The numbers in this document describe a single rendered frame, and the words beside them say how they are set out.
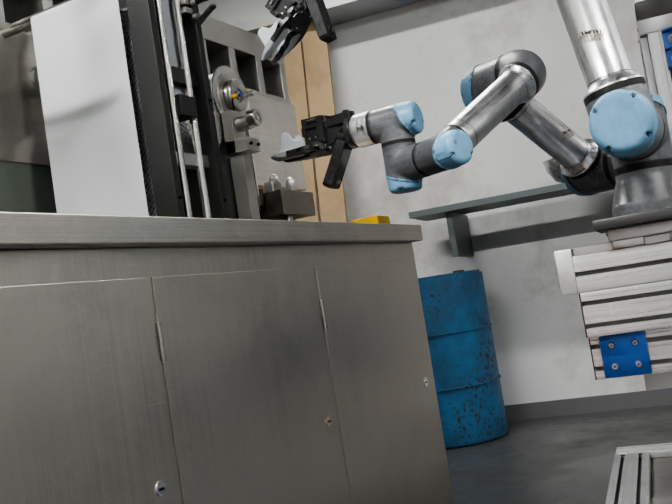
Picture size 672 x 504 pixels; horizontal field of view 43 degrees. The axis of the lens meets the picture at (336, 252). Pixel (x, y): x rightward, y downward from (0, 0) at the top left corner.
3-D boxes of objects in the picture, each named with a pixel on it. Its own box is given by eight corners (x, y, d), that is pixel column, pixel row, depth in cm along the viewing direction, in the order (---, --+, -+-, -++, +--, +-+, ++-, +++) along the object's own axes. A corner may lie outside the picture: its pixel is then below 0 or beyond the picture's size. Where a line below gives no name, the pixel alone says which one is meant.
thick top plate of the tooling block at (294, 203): (283, 213, 207) (280, 188, 207) (154, 242, 225) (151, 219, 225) (316, 215, 221) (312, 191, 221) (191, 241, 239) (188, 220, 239)
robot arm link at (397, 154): (415, 185, 179) (407, 134, 180) (381, 196, 188) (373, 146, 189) (442, 184, 184) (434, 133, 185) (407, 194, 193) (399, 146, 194)
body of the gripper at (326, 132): (313, 124, 202) (359, 112, 197) (319, 160, 202) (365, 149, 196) (297, 120, 195) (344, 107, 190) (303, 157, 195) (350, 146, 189)
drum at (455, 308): (517, 423, 439) (491, 265, 444) (500, 445, 388) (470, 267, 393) (412, 434, 458) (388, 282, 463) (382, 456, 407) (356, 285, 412)
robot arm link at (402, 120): (414, 134, 182) (408, 95, 183) (368, 146, 187) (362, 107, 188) (428, 138, 189) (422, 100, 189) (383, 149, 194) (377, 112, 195)
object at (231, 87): (226, 78, 197) (244, 79, 203) (219, 80, 197) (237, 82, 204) (233, 110, 197) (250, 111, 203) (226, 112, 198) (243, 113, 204)
